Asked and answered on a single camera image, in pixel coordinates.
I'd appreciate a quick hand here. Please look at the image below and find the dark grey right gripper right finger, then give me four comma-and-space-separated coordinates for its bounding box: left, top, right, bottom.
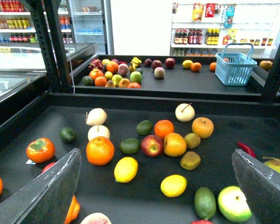
231, 149, 280, 224

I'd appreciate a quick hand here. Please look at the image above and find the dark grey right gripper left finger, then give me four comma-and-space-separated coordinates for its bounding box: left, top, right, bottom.
0, 148, 82, 224

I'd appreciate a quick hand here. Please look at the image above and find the yellow lemon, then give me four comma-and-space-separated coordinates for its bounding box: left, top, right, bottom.
114, 157, 138, 183
160, 175, 187, 198
182, 60, 193, 69

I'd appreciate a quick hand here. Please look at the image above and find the far orange beside lemon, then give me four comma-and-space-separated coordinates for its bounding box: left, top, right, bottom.
190, 62, 202, 72

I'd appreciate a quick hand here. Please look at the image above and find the yellow green pear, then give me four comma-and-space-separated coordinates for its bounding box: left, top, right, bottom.
262, 157, 280, 173

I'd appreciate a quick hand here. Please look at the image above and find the green white apple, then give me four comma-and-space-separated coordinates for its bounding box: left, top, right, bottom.
217, 186, 252, 223

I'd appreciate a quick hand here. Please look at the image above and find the red chili pepper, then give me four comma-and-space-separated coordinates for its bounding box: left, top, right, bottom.
237, 142, 256, 158

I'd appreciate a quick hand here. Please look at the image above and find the orange persimmon green calyx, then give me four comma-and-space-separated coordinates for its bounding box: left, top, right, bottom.
26, 138, 56, 163

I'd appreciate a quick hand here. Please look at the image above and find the green avocado front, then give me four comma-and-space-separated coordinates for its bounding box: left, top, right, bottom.
194, 187, 217, 220

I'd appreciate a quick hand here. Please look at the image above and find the dark green avocado left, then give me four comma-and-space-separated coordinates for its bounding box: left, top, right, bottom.
59, 127, 77, 144

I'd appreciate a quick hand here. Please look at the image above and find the large orange front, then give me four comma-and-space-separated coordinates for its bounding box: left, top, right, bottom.
86, 136, 115, 166

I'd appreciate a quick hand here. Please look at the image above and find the large orange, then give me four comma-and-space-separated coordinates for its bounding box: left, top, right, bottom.
106, 61, 119, 74
86, 136, 115, 166

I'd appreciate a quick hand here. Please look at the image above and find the brown kiwi lower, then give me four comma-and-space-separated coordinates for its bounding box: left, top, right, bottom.
180, 151, 201, 170

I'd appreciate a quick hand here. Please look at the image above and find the brown kiwi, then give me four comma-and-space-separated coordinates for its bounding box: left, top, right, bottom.
180, 151, 201, 170
184, 133, 201, 149

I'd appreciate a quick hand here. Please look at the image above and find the white pear lower left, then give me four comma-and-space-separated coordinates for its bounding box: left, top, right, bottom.
88, 125, 110, 141

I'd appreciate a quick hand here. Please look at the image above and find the golden pear apple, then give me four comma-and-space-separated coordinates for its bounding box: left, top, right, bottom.
192, 117, 214, 139

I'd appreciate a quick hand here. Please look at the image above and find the brown kiwi upper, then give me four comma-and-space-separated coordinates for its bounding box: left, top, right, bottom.
184, 133, 201, 149

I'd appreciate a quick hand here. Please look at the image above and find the green lime lower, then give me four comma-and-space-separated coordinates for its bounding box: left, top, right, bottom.
119, 138, 140, 154

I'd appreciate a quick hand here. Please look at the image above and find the green lime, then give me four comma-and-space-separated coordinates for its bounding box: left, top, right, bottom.
119, 138, 140, 154
136, 120, 153, 136

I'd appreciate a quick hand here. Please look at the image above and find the orange yellow apple centre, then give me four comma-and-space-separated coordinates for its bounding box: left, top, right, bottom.
163, 133, 187, 157

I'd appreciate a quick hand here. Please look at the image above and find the black front fruit tray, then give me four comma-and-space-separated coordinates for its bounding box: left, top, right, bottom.
0, 94, 280, 224

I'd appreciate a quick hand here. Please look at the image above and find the white pear with stem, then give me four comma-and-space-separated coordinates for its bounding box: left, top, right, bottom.
175, 103, 195, 122

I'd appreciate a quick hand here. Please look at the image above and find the green lime upper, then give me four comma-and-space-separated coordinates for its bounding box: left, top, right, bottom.
136, 120, 153, 136

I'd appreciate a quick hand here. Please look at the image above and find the small orange tangerine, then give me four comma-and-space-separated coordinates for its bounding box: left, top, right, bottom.
154, 119, 175, 140

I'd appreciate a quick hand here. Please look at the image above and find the light blue shopping basket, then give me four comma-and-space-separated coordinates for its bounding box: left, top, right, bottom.
215, 43, 257, 86

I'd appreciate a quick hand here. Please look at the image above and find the glass top freezer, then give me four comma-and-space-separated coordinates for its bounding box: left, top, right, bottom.
0, 43, 97, 104

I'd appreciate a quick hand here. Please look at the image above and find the far orange near basket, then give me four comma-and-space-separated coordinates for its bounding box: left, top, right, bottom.
209, 62, 217, 72

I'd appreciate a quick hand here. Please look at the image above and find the pink dragon fruit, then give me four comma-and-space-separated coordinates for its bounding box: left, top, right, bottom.
88, 58, 105, 71

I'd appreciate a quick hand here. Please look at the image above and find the far large orange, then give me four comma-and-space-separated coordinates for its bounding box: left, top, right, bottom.
106, 61, 119, 74

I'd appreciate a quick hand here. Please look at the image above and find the far green apple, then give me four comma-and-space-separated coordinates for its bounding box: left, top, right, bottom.
130, 71, 142, 84

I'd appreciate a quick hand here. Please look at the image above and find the far peach alone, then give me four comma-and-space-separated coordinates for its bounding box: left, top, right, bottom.
154, 67, 165, 79

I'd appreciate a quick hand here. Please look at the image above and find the far dark red apple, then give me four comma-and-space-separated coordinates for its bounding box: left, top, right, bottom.
165, 58, 176, 69

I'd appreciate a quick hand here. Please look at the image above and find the white retail wall shelf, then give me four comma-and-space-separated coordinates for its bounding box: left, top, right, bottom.
170, 0, 280, 58

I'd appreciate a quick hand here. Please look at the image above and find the black perforated shelf post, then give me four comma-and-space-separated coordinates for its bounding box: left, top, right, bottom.
20, 0, 71, 93

